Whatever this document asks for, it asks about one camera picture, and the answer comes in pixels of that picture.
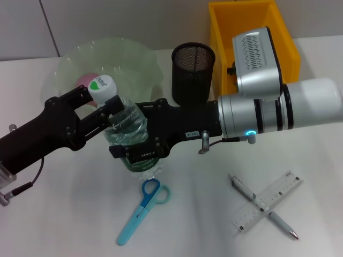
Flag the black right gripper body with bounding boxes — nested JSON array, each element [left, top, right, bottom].
[[146, 98, 223, 158]]

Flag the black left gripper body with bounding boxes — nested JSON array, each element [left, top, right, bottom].
[[0, 95, 86, 175]]

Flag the pink peach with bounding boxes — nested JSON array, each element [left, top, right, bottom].
[[76, 72, 100, 108]]

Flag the clear water bottle green label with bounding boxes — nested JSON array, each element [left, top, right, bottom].
[[88, 74, 164, 180]]

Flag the blue scissors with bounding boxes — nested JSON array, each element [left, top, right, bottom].
[[117, 178, 172, 246]]

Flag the black mesh pen holder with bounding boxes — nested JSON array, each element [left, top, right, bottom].
[[171, 42, 216, 105]]

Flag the green glass fruit plate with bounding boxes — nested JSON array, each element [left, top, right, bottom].
[[55, 37, 164, 108]]

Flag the transparent plastic ruler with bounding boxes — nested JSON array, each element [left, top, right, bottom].
[[230, 170, 304, 235]]

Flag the silver ballpoint pen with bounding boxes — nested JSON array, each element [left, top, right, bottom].
[[228, 173, 300, 240]]

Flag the yellow plastic bin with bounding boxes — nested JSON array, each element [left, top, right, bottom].
[[208, 0, 301, 100]]

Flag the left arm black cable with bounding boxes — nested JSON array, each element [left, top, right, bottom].
[[0, 157, 45, 207]]

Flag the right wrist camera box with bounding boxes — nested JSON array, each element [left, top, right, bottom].
[[232, 26, 284, 101]]

